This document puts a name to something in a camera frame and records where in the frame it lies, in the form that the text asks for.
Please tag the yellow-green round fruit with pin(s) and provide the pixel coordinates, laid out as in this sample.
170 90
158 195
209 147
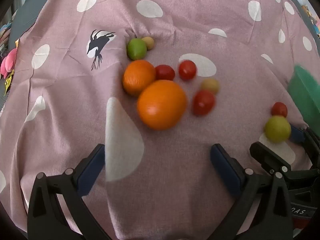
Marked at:
277 129

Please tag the pink polka dot blanket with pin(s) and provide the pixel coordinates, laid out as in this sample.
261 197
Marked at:
175 17

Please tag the red cherry tomato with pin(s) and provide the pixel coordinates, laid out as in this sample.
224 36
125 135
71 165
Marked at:
279 109
165 72
203 102
187 69

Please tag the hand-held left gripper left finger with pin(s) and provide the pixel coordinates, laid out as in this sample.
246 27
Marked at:
91 170

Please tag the yellow wrapper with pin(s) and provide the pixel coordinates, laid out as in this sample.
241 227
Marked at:
10 80

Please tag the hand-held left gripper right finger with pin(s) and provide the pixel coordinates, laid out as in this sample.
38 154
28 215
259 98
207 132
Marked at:
225 166

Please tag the green lime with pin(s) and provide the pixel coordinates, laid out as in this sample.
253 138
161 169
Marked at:
136 48

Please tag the pink plush toy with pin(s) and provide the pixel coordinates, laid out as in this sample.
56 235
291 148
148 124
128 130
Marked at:
8 62

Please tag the large orange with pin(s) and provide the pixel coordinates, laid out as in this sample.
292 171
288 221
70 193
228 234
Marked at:
162 104

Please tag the green plastic bowl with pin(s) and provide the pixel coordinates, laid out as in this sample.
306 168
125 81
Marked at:
306 92

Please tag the small orange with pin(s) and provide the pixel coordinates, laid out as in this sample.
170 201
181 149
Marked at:
138 77

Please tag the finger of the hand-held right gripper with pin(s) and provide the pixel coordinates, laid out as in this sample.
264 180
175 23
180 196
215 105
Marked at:
266 155
298 134

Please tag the pile of colourful toys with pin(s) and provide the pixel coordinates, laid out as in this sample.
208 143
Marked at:
312 17

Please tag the beige longan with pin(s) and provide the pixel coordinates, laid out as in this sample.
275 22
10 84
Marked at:
148 42
210 85

